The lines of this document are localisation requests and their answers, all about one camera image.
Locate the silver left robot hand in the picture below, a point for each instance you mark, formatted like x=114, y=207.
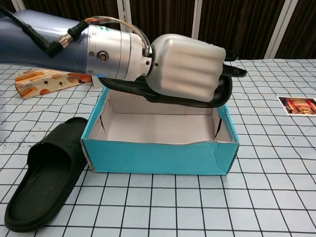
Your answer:
x=187, y=69

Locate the black rubber slipper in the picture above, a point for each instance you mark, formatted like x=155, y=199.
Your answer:
x=49, y=158
x=128, y=87

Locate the light blue shoe box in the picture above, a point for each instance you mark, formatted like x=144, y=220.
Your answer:
x=153, y=158

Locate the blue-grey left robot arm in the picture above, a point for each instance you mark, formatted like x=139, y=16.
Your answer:
x=37, y=49

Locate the orange biscuit box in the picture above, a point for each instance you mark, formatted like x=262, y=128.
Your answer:
x=37, y=86

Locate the photo postcard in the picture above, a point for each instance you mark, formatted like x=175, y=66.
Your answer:
x=297, y=105

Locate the blue checked tablecloth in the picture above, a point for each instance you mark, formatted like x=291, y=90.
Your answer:
x=172, y=205

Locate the white metal partition post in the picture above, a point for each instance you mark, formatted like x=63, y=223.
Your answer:
x=126, y=12
x=197, y=17
x=281, y=29

